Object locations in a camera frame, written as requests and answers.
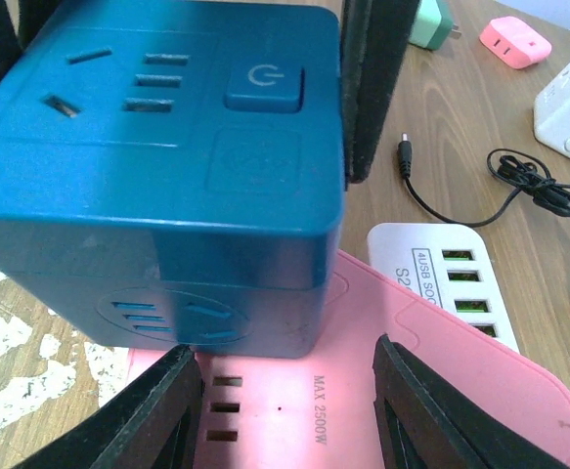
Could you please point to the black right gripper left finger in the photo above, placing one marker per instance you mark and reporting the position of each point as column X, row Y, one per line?
column 152, row 423

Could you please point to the mint green plug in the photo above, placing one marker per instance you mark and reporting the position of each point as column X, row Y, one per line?
column 434, row 24

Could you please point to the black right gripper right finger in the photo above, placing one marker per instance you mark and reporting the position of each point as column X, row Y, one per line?
column 423, row 421

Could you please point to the white power strip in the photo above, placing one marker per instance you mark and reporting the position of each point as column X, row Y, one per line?
column 447, row 265

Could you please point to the small pink plug adapter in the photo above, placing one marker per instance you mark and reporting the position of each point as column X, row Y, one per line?
column 515, row 42

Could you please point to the blue cube socket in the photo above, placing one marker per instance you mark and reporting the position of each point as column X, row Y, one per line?
column 172, row 172

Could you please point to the large pink socket block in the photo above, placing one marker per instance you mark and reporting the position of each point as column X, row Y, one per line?
column 317, row 411

